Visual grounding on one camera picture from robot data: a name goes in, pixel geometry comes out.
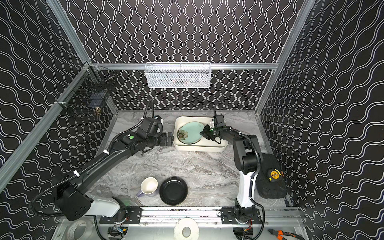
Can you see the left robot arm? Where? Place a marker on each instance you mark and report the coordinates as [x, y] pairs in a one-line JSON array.
[[70, 194]]

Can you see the white tape roll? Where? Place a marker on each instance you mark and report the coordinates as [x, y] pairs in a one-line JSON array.
[[186, 229]]

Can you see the black plate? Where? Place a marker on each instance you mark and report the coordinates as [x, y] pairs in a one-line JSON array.
[[174, 191]]

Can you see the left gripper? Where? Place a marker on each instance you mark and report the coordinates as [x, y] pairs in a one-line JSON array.
[[165, 139]]

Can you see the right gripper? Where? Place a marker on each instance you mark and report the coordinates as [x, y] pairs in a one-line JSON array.
[[208, 132]]

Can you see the mint green flower plate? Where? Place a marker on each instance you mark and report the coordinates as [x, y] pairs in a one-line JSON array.
[[190, 133]]

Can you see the black textured mat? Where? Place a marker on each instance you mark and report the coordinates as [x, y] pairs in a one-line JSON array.
[[265, 188]]

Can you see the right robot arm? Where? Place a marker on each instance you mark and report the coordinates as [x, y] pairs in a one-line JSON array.
[[248, 159]]

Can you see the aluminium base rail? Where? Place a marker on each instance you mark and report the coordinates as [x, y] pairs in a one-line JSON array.
[[203, 216]]

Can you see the clear wire wall basket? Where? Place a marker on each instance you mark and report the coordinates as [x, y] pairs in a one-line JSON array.
[[178, 75]]

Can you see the yellow tape measure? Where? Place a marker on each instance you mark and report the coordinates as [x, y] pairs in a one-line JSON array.
[[274, 175]]

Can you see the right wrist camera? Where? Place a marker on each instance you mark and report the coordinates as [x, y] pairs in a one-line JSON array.
[[219, 121]]

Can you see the purple mug white inside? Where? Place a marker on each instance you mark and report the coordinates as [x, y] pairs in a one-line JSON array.
[[149, 187]]

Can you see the white plastic bin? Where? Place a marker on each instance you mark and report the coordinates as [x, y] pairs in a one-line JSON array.
[[203, 145]]

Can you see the clear tape roll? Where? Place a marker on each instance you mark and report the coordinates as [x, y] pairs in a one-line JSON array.
[[80, 230]]

